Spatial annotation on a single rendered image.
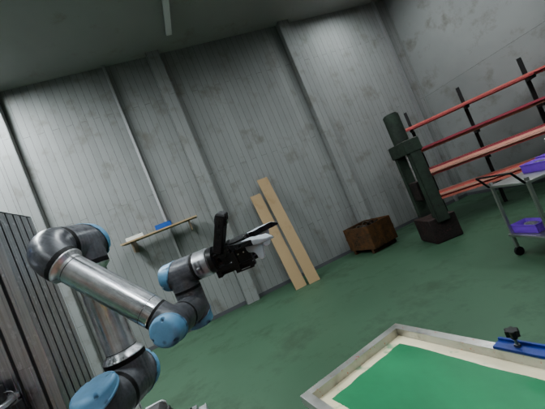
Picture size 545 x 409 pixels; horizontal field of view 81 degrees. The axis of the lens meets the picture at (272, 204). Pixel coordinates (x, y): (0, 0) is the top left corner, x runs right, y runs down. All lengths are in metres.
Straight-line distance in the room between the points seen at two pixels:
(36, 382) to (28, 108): 7.72
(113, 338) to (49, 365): 0.19
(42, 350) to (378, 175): 8.46
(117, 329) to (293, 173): 7.19
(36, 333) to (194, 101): 7.31
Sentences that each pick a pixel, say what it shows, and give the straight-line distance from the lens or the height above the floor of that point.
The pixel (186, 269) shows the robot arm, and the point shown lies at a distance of 0.90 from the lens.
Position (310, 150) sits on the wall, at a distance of 8.29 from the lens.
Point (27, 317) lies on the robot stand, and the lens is 1.17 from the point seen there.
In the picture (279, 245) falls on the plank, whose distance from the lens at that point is 7.08.
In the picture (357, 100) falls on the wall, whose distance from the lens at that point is 9.38.
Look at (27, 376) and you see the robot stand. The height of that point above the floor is 1.55.
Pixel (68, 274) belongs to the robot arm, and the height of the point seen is 1.76.
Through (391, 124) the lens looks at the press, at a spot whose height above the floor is 2.38.
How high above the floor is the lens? 1.72
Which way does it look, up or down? 1 degrees up
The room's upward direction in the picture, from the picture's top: 23 degrees counter-clockwise
